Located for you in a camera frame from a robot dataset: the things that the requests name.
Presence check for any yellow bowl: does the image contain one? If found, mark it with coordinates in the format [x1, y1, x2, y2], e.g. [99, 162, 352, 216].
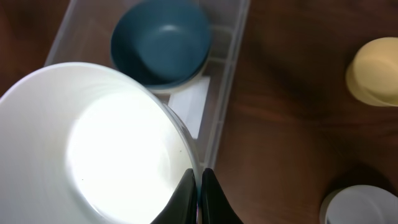
[346, 37, 397, 107]

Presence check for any light grey bowl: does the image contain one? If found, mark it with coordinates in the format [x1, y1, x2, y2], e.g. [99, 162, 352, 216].
[319, 185, 397, 224]

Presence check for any dark blue bowl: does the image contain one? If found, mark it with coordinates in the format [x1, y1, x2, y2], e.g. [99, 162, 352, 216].
[110, 1, 211, 90]

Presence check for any white bowl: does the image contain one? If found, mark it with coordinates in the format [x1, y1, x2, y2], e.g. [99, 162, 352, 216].
[1, 62, 201, 223]

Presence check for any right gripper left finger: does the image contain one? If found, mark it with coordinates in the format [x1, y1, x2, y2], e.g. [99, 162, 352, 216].
[151, 169, 197, 224]

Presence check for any white label in container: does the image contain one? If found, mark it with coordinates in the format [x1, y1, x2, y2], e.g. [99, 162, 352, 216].
[168, 77, 211, 139]

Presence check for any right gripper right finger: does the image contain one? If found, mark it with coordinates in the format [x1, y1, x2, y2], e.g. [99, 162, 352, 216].
[201, 168, 243, 224]

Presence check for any clear plastic storage container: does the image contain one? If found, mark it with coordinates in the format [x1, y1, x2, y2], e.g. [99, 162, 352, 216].
[45, 0, 250, 168]

